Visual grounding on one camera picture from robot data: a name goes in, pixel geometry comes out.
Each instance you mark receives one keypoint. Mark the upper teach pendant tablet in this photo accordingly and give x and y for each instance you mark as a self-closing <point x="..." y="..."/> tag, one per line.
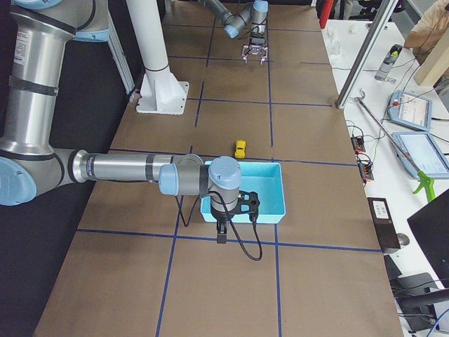
<point x="410" y="110"/>

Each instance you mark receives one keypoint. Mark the clear water bottle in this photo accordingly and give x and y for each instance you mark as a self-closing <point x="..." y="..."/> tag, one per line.
<point x="388" y="62"/>

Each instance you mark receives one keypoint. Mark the yellow beetle toy car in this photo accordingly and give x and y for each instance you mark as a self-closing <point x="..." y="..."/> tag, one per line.
<point x="240" y="149"/>

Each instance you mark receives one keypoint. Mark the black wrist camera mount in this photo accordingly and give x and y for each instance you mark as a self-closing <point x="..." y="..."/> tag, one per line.
<point x="248" y="203"/>

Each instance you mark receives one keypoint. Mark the aluminium frame post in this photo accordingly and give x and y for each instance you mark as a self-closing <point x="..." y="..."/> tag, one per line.
<point x="383" y="15"/>

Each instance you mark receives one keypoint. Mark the black power box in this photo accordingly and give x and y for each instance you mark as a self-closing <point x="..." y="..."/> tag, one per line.
<point x="383" y="224"/>

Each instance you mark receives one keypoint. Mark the black monitor stand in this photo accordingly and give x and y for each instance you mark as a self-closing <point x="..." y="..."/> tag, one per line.
<point x="422" y="302"/>

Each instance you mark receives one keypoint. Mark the red cylinder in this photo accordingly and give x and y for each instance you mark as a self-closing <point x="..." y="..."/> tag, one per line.
<point x="325" y="12"/>

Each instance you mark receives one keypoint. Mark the person in beige shirt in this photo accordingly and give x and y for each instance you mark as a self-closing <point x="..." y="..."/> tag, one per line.
<point x="428" y="31"/>

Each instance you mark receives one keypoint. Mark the white pedestal column base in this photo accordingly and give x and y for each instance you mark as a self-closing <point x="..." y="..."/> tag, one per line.
<point x="161" y="92"/>

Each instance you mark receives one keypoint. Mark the teach pendant tablet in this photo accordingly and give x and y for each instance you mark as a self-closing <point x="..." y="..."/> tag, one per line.
<point x="424" y="152"/>
<point x="410" y="110"/>

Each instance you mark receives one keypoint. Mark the black monitor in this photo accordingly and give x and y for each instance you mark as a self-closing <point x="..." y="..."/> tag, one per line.
<point x="430" y="228"/>

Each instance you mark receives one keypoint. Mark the light blue plastic bin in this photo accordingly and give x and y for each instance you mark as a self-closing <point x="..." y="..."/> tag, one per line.
<point x="265" y="179"/>

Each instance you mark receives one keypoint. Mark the reacher grabber tool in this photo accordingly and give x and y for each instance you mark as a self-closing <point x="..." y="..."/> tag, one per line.
<point x="425" y="182"/>

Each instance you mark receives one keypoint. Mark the orange connector board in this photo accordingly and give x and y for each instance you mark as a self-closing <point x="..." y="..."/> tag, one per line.
<point x="365" y="168"/>
<point x="358" y="144"/>

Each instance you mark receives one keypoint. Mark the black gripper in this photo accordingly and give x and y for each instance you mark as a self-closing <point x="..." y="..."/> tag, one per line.
<point x="255" y="50"/>
<point x="219" y="217"/>

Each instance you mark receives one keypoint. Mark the lower teach pendant tablet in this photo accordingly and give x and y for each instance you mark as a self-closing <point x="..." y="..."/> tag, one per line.
<point x="424" y="152"/>

